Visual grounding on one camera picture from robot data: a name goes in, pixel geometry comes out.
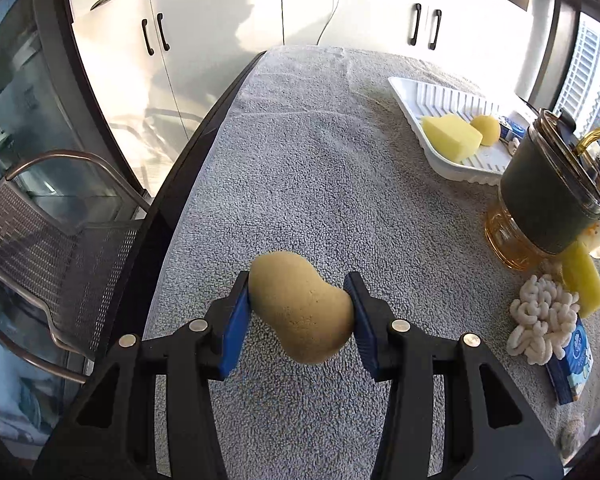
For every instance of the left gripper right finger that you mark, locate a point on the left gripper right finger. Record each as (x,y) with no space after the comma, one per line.
(490,430)

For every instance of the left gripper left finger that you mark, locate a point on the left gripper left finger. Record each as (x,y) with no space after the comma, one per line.
(109,431)

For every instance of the blue tissue pack with bear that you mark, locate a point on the blue tissue pack with bear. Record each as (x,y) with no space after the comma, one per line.
(569,375)

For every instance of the yellow wedge sponge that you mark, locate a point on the yellow wedge sponge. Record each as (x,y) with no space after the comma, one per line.
(580,275)

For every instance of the tan gourd-shaped sponge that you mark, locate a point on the tan gourd-shaped sponge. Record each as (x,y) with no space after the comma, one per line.
(311,319)

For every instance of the yellow square sponge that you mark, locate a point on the yellow square sponge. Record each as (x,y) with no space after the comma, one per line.
(451,136)

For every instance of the yellow egg-shaped sponge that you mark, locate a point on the yellow egg-shaped sponge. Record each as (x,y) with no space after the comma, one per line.
(489,127)

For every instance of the grey knitted cloth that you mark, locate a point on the grey knitted cloth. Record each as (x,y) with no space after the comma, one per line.
(512,146)

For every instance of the white chenille scrubber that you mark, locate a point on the white chenille scrubber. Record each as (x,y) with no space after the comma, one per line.
(546,315)

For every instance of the metal mesh chair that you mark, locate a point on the metal mesh chair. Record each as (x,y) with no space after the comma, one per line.
(71,274)

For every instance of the amber glass tumbler green sleeve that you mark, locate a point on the amber glass tumbler green sleeve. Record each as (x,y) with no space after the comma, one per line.
(548,195)

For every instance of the white plastic tray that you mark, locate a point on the white plastic tray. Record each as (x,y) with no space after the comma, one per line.
(418,99)

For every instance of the grey towel mat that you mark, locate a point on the grey towel mat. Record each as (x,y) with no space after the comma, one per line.
(315,157)

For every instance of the amber drinking straw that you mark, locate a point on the amber drinking straw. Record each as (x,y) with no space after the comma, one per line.
(597,137)

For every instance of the white cabinet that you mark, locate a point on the white cabinet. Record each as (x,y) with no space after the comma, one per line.
(158,66)

